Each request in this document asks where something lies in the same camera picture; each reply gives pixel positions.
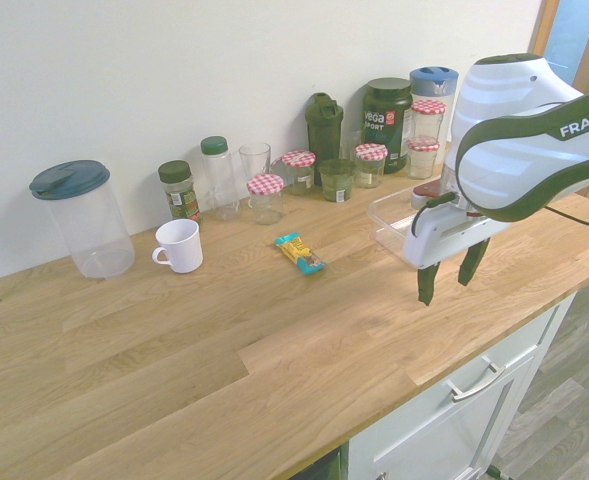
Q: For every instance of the clear canister blue-grey lid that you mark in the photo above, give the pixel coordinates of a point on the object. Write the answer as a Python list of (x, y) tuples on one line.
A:
[(434, 85)]

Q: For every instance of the dark Vega Sport tub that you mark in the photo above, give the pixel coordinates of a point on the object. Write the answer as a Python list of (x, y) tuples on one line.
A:
[(386, 125)]

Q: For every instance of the spice jar dark lid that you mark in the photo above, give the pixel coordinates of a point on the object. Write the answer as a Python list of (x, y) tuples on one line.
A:
[(180, 192)]

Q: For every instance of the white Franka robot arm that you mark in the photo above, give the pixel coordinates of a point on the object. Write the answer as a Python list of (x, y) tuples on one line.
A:
[(504, 150)]

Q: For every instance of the white mug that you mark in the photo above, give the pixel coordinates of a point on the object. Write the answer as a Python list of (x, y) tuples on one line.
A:
[(181, 247)]

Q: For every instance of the clear bottle green cap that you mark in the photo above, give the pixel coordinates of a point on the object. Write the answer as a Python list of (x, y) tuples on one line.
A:
[(219, 180)]

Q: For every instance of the small green tinted cup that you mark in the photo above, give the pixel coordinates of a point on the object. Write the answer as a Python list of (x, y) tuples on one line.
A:
[(336, 181)]

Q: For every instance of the clear plastic rectangular container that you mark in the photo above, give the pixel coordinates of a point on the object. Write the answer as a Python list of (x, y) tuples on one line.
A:
[(389, 225)]

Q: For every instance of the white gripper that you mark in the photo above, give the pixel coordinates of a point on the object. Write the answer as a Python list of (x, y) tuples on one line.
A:
[(441, 235)]

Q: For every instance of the dark green bin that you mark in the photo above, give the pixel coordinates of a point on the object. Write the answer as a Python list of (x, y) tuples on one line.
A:
[(334, 465)]

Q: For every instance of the tall clear drinking glass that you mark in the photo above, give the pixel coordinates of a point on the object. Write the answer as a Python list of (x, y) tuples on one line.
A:
[(254, 160)]

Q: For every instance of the white cabinet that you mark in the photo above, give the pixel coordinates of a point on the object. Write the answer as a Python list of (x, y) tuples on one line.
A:
[(454, 410)]

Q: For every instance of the clear canister teal lid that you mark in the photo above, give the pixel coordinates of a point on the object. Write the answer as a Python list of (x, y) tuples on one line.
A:
[(86, 220)]

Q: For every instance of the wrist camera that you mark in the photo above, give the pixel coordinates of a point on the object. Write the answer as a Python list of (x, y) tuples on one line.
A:
[(426, 192)]

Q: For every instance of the teal yellow protein bar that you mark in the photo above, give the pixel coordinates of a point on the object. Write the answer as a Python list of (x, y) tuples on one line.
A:
[(301, 252)]

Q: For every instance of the dark green shaker bottle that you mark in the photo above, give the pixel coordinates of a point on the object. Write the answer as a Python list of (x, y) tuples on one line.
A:
[(324, 132)]

